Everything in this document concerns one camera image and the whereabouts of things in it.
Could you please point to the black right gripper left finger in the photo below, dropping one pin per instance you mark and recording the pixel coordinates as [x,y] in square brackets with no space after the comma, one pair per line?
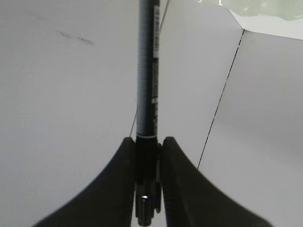
[107,201]

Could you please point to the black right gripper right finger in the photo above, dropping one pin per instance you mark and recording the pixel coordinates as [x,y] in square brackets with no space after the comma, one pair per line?
[191,200]

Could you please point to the thin black pen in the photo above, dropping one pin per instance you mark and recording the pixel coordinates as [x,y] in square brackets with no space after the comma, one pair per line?
[147,188]

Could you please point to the pale green wavy glass plate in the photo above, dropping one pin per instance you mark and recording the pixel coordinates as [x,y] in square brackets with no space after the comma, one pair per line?
[289,10]

